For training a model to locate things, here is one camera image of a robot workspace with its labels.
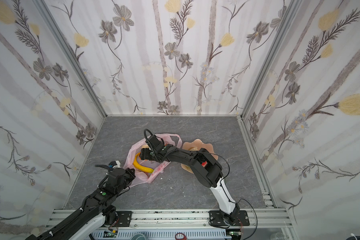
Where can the yellow fake banana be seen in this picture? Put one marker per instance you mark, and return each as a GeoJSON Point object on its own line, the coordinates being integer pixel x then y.
{"type": "Point", "coordinates": [140, 167]}

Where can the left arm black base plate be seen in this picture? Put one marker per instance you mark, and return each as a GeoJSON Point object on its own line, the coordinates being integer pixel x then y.
{"type": "Point", "coordinates": [119, 219]}

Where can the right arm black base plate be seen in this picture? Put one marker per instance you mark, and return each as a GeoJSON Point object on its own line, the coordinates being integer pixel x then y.
{"type": "Point", "coordinates": [222, 220]}

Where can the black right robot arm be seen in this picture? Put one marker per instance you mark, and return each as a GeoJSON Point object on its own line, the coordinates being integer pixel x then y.
{"type": "Point", "coordinates": [208, 172]}

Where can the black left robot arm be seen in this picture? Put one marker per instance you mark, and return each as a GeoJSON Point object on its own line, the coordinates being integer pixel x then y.
{"type": "Point", "coordinates": [96, 209]}

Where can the peach scalloped plate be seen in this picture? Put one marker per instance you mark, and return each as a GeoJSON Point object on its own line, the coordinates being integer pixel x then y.
{"type": "Point", "coordinates": [199, 144]}

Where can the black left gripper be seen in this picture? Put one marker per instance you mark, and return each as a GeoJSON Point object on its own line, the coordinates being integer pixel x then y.
{"type": "Point", "coordinates": [129, 173]}

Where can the pink plastic bag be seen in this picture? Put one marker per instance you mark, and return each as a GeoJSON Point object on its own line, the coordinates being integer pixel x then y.
{"type": "Point", "coordinates": [141, 177]}

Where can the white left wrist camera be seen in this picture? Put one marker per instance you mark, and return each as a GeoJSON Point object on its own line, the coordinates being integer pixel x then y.
{"type": "Point", "coordinates": [114, 164]}

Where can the aluminium frame rail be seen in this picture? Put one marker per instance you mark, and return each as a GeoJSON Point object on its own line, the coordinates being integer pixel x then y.
{"type": "Point", "coordinates": [265, 224]}

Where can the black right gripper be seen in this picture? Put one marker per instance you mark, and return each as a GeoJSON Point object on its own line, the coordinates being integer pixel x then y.
{"type": "Point", "coordinates": [151, 153]}

